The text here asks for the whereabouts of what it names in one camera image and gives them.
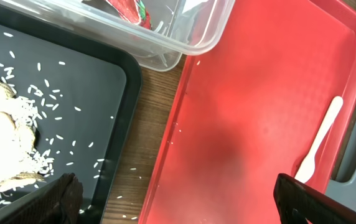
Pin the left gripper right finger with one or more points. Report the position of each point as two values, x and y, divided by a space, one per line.
299 203

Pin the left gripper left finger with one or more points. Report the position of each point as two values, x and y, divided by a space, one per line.
58 202

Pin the white plastic fork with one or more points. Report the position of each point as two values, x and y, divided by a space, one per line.
308 164

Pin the rice and peanut scraps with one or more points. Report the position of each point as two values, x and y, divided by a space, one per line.
20 164

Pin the red ketchup packet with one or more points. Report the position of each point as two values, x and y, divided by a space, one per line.
133 11

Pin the black waste tray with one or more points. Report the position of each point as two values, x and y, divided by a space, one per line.
86 94

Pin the red serving tray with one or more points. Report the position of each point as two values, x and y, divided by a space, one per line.
250 108

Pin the clear plastic bin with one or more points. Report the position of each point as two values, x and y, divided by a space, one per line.
178 27

